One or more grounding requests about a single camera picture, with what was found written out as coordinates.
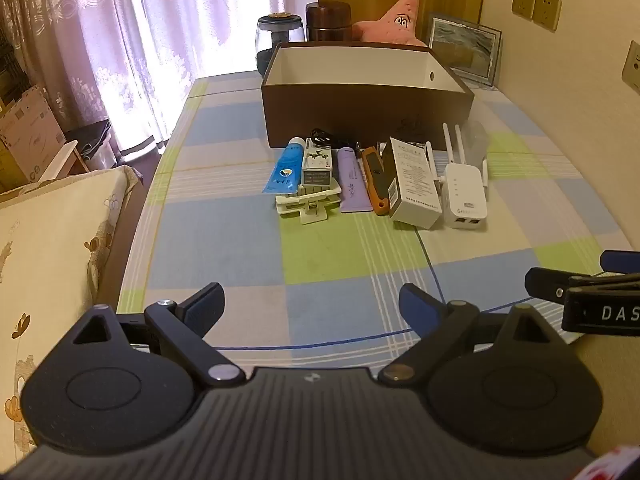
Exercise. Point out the blue hand cream tube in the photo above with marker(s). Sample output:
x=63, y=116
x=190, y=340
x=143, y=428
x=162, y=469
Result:
x=284, y=170

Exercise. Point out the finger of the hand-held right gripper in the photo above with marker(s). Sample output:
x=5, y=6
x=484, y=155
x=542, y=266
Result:
x=545, y=282
x=622, y=261

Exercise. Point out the cream printed bedding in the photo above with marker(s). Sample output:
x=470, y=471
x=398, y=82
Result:
x=45, y=260

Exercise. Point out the orange utility knife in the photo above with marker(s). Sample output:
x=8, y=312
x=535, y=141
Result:
x=376, y=180

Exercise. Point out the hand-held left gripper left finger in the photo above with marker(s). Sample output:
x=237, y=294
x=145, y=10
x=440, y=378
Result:
x=205, y=306

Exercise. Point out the white wifi router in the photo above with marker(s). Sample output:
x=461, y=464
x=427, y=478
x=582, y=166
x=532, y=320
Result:
x=465, y=195

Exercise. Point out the red white patterned clothing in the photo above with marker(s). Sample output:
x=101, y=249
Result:
x=617, y=465

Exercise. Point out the glass jar with black base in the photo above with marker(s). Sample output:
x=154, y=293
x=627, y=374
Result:
x=275, y=35

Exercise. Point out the white gold carton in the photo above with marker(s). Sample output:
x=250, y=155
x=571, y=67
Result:
x=415, y=185

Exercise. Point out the purple lace curtain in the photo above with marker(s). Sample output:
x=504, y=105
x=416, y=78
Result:
x=125, y=35

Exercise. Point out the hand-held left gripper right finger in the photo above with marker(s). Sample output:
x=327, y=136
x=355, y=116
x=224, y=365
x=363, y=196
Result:
x=420, y=310

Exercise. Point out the white plastic hair clip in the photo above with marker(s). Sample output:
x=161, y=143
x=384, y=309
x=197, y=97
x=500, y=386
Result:
x=307, y=202

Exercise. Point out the gold wall socket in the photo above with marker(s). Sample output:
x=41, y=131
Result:
x=546, y=10
x=522, y=1
x=632, y=67

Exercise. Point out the wooden stool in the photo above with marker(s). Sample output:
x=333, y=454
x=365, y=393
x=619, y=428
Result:
x=62, y=157

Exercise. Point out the brown cardboard box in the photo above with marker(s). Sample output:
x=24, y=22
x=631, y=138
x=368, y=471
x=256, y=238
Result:
x=350, y=110

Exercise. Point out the glass picture frame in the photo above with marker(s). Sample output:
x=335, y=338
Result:
x=465, y=45

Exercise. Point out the purple cream tube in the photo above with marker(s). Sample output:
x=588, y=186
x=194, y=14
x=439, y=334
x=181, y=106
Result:
x=352, y=185

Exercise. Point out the cardboard shipping box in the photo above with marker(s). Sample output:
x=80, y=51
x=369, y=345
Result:
x=27, y=130

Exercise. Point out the pink star plush toy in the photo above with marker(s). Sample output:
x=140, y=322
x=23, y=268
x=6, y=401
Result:
x=400, y=15

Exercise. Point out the black storage crate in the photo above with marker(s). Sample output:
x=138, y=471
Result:
x=10, y=70

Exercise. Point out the small green white box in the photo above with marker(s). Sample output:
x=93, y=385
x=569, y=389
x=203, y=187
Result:
x=317, y=162

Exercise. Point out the brown metal canister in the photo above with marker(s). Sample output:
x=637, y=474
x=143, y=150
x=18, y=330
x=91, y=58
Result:
x=327, y=22

